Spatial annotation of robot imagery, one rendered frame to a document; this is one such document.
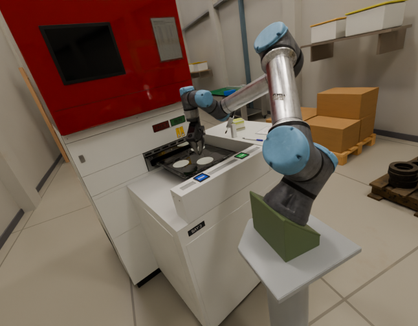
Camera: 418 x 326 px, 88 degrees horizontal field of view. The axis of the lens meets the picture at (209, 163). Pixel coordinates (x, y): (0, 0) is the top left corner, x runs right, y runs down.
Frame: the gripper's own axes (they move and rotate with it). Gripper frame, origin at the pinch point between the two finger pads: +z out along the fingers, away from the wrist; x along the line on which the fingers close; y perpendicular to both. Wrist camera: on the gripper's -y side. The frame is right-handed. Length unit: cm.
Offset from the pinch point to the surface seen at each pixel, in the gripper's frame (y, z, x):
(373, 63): 277, -4, -169
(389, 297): -2, 97, -99
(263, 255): -52, 15, -37
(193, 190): -34.2, 1.7, -8.9
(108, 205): -20, 22, 57
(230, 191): -18.5, 12.7, -19.8
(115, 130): -4, -19, 46
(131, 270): -23, 76, 60
